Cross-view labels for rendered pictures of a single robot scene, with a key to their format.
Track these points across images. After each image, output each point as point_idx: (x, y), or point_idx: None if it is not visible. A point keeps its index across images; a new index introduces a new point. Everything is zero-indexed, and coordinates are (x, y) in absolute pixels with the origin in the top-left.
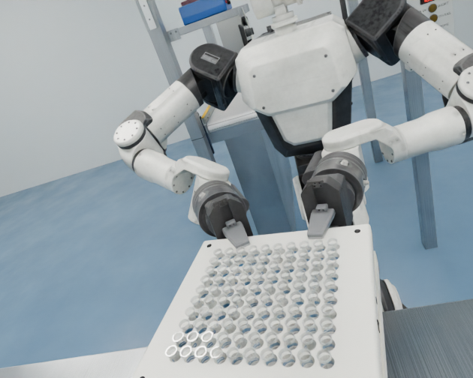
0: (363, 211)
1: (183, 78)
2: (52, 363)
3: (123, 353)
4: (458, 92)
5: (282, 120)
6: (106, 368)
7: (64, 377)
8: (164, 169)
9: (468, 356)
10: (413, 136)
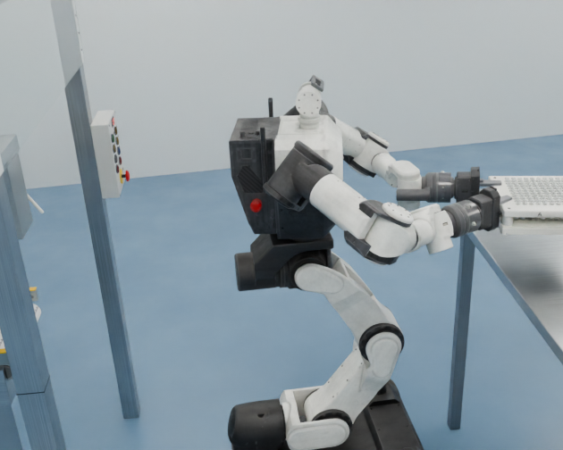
0: (343, 260)
1: (328, 170)
2: None
3: (541, 317)
4: (381, 145)
5: None
6: (556, 321)
7: None
8: (426, 223)
9: None
10: None
